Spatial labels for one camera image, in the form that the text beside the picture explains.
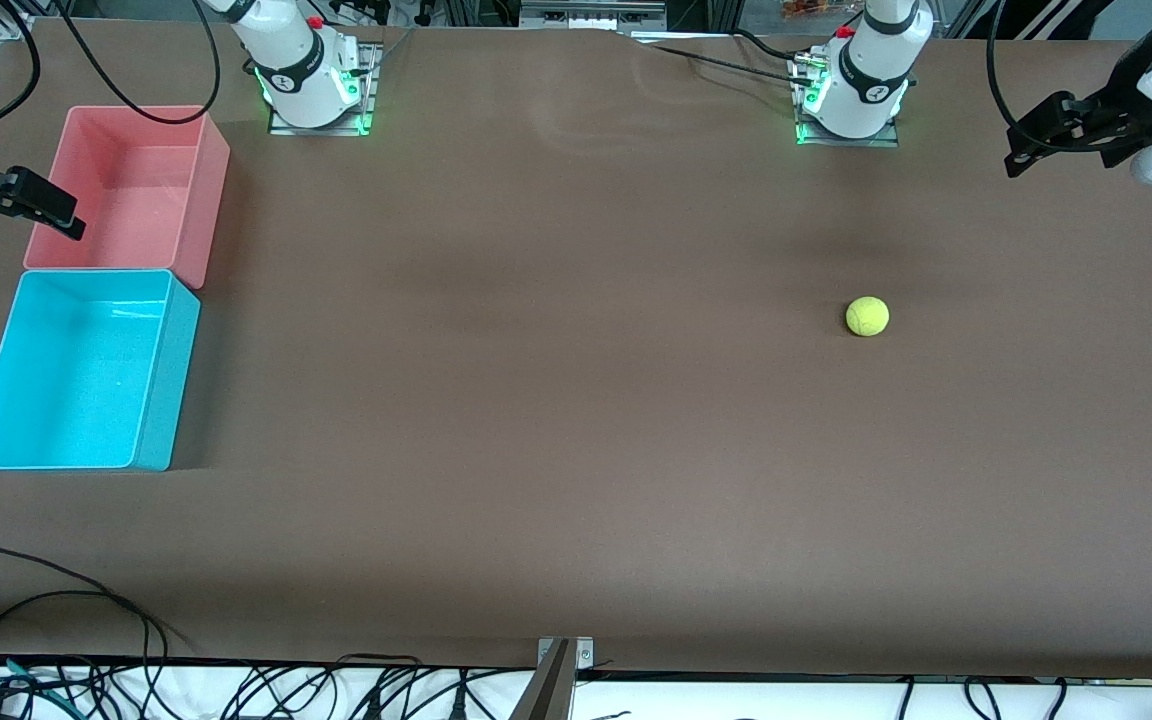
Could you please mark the dark grey camera stand bar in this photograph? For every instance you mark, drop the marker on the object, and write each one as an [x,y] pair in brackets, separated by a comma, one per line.
[548,690]

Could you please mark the pink plastic bin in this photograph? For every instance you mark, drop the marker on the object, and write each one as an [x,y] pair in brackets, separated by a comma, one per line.
[141,170]

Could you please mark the yellow-green tennis ball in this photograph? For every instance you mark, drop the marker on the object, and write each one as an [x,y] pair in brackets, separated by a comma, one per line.
[867,316]

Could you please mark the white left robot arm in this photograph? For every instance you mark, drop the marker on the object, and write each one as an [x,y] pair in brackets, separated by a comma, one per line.
[866,70]

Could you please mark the aluminium frame profile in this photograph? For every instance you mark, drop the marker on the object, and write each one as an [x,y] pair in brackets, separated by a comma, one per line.
[12,26]

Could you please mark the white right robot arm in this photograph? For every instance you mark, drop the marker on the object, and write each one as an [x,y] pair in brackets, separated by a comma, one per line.
[296,60]

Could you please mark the blue plastic bin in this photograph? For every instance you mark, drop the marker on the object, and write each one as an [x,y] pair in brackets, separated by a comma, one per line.
[76,380]

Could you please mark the silver metal bracket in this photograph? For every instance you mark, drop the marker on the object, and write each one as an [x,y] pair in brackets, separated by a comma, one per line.
[584,652]

